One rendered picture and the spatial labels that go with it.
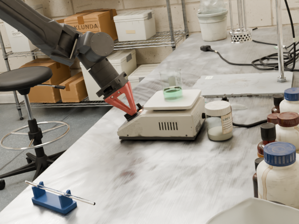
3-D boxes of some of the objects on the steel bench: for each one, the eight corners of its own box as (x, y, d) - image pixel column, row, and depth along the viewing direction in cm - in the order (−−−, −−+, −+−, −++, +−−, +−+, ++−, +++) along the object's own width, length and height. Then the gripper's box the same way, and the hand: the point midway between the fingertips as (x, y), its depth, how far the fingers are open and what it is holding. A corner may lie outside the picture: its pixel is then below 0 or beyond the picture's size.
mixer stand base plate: (186, 98, 135) (186, 95, 135) (200, 78, 153) (200, 75, 152) (290, 95, 125) (290, 91, 125) (293, 74, 142) (293, 70, 142)
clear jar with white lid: (203, 140, 106) (199, 108, 103) (215, 130, 110) (212, 99, 107) (226, 143, 102) (223, 110, 99) (237, 133, 107) (235, 101, 104)
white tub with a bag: (236, 35, 209) (232, -12, 201) (218, 42, 199) (214, -7, 192) (211, 34, 218) (206, -10, 211) (193, 42, 209) (187, -6, 202)
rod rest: (31, 202, 90) (27, 186, 89) (44, 194, 92) (40, 178, 91) (65, 214, 84) (61, 198, 82) (78, 205, 86) (74, 189, 85)
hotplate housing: (117, 141, 113) (112, 111, 110) (135, 120, 124) (131, 93, 121) (204, 142, 105) (201, 110, 102) (215, 120, 116) (212, 90, 113)
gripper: (91, 68, 116) (127, 115, 118) (80, 75, 107) (119, 126, 109) (111, 52, 115) (147, 101, 117) (102, 58, 105) (141, 111, 107)
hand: (132, 111), depth 113 cm, fingers closed, pressing on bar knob
